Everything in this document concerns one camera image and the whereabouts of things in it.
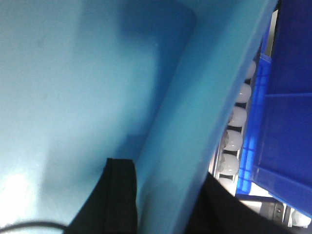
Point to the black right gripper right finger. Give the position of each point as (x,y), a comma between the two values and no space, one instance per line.
(216,211)

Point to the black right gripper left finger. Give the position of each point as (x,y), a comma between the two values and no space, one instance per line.
(111,207)

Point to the light blue plastic box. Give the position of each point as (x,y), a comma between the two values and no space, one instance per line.
(82,81)

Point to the blue crate on shelf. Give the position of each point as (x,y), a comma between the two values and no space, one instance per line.
(277,150)

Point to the white roller track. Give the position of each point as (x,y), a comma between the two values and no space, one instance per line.
(225,162)

